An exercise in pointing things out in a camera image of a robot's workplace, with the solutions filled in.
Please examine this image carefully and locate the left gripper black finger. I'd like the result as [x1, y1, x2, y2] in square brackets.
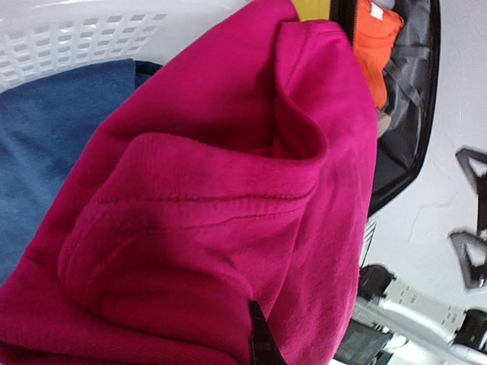
[249, 301, 286, 365]

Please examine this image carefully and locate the blue garment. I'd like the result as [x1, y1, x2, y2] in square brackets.
[1, 59, 161, 281]

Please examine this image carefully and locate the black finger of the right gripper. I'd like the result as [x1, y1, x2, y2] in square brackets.
[449, 230, 486, 292]
[456, 148, 486, 232]

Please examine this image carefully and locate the orange folded garment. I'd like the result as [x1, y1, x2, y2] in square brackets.
[354, 1, 404, 110]

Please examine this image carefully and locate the red garment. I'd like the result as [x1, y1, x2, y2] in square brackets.
[1, 1, 377, 364]

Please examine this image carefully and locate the white perforated plastic basket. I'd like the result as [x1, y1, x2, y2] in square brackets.
[1, 0, 246, 90]

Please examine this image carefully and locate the yellow Pikachu hard-shell suitcase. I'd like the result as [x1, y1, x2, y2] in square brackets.
[294, 0, 441, 214]

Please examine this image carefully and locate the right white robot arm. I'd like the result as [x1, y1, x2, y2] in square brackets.
[334, 148, 486, 364]

